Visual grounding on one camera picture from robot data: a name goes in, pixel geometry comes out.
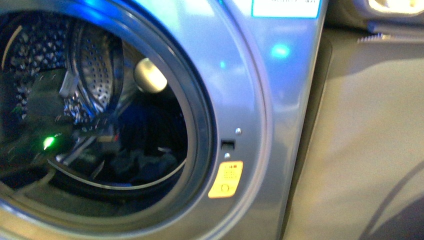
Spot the blue cloth garment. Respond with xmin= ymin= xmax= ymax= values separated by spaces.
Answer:
xmin=96 ymin=101 xmax=188 ymax=186

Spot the grey front-load washing machine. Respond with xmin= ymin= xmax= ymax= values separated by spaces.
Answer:
xmin=0 ymin=0 xmax=328 ymax=240

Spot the orange warning sticker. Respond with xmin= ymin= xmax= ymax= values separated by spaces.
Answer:
xmin=208 ymin=160 xmax=244 ymax=199

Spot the blue white energy label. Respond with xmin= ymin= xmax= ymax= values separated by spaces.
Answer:
xmin=251 ymin=0 xmax=321 ymax=18

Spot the steel perforated washer drum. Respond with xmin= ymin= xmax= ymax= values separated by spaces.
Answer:
xmin=0 ymin=11 xmax=188 ymax=191

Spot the grey cabinet beside washer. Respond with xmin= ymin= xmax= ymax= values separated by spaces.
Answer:
xmin=282 ymin=28 xmax=424 ymax=240

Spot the beige folded blanket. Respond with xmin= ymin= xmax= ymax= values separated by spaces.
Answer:
xmin=326 ymin=0 xmax=424 ymax=44

